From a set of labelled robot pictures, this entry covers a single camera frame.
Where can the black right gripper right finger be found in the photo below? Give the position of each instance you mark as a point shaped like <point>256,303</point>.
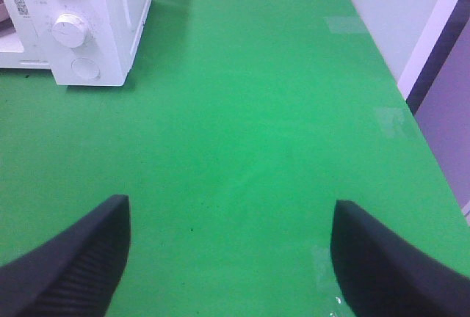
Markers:
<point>381,274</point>

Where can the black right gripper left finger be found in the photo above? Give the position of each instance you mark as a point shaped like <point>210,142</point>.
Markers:
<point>74,273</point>

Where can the round door release button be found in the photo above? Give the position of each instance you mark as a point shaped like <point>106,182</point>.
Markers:
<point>85,68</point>

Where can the white microwave knob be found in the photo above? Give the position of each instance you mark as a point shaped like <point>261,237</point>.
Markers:
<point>70,30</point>

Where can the white microwave oven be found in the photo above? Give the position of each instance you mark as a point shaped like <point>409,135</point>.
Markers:
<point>116,25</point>

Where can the clear tape patch on table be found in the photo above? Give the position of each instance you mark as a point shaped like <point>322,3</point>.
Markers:
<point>345,25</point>

